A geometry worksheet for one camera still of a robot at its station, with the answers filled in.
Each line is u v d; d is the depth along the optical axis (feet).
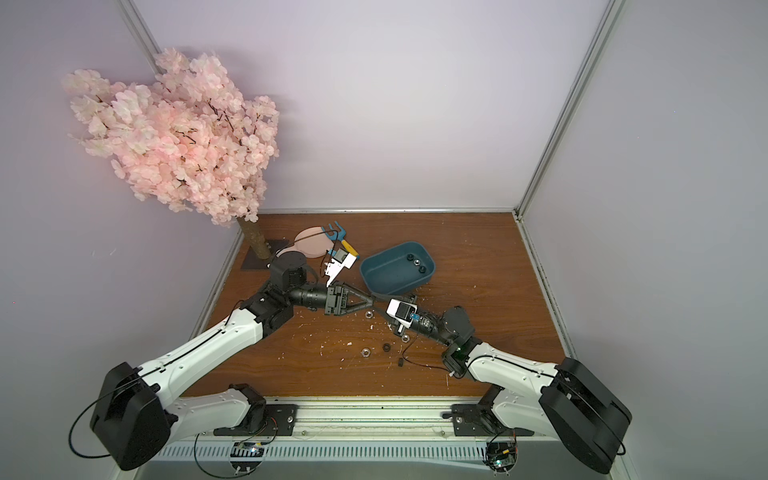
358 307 2.11
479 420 2.14
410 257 3.46
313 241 3.73
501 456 2.29
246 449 2.37
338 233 3.73
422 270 3.37
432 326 2.07
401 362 2.73
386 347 2.80
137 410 1.27
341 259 2.11
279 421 2.39
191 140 2.12
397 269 3.39
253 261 3.50
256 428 2.28
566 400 1.35
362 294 2.12
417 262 3.39
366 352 2.73
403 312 1.83
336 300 2.01
